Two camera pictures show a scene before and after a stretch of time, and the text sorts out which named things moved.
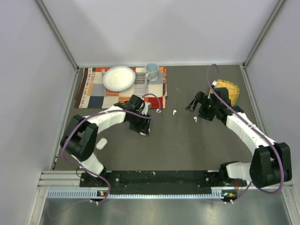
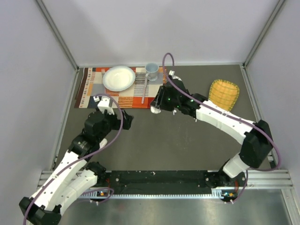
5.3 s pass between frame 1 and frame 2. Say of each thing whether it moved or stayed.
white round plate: stayed
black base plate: stayed
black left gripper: moved
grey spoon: stayed
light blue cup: stayed
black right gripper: moved
